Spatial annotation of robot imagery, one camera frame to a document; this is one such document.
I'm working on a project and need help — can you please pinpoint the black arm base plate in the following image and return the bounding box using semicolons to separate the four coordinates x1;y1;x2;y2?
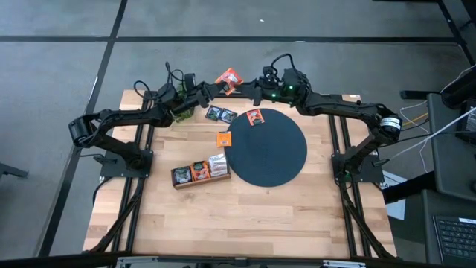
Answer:
331;152;385;184
99;148;154;179

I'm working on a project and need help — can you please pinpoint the plain orange tea packet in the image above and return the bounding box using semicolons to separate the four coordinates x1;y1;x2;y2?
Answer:
216;131;233;148

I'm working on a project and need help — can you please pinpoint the dark blue round placemat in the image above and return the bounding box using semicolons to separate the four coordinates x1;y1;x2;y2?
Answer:
224;108;309;188

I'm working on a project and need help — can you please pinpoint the black box device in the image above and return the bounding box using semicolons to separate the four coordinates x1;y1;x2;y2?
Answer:
440;63;476;109

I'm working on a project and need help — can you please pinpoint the black camera mount beam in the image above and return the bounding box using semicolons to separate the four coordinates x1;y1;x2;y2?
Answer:
0;251;476;268

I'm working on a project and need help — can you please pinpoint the yellow cable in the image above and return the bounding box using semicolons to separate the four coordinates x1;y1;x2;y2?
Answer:
401;112;429;130

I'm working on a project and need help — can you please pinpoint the white paper sheet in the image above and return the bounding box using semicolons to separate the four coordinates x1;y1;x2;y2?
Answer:
381;170;407;221

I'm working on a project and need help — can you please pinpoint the white cable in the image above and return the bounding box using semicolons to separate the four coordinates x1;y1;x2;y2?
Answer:
397;106;428;174
386;106;476;162

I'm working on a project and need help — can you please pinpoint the green potted plant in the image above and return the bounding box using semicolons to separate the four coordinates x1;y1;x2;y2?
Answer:
171;83;196;124

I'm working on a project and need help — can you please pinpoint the wooden compartment tray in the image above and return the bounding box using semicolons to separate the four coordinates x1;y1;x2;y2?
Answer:
170;153;232;191

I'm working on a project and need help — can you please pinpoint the black stand foot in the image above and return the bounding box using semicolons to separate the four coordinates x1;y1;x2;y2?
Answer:
0;162;30;180

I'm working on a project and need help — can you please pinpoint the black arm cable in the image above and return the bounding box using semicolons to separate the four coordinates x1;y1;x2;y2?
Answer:
132;80;154;101

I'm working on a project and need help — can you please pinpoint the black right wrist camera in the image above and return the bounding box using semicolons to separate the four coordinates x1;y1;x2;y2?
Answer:
262;66;282;85

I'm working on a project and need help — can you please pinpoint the grey desk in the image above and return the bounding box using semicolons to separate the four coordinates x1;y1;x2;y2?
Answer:
425;92;476;202

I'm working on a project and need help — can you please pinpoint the dark blue tea packet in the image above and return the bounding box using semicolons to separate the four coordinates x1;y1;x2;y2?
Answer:
219;109;238;124
173;166;193;185
205;105;223;122

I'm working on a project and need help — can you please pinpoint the peach passion fruit tea packet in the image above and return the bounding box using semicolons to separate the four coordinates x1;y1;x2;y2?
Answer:
214;67;245;96
245;109;266;127
190;160;211;182

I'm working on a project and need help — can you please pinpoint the dark grey laptop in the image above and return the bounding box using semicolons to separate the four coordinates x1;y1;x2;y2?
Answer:
423;190;476;266

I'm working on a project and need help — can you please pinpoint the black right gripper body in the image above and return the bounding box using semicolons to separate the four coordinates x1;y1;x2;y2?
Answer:
252;66;310;108

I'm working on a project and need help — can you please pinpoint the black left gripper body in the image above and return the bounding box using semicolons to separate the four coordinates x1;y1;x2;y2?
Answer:
173;81;212;112

